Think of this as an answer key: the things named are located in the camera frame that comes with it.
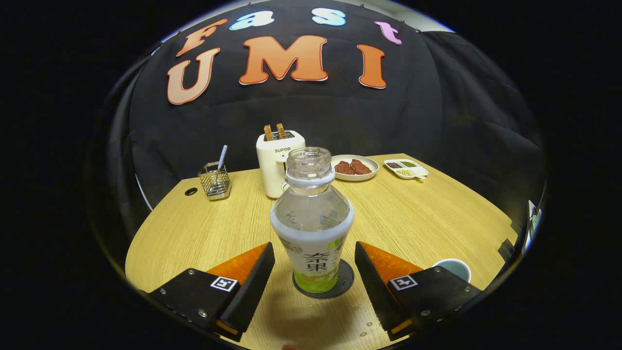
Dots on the brown meat piece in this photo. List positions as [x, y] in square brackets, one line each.
[362, 166]
[343, 168]

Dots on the cream toaster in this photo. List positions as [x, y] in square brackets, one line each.
[272, 165]

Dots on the white divided condiment dish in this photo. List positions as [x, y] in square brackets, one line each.
[413, 172]

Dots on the white plate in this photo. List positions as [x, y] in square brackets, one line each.
[357, 177]

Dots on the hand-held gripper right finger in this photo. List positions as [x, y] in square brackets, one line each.
[374, 287]

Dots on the wooden table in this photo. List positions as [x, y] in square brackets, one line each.
[418, 218]

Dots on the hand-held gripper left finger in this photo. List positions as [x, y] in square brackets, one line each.
[250, 291]

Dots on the clear juice bottle green label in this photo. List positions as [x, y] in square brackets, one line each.
[313, 243]

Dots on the dark round coaster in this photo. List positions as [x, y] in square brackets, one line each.
[346, 279]

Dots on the toast slice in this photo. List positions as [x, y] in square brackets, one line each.
[281, 131]
[268, 132]

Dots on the white cup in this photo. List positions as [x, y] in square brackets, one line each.
[457, 268]

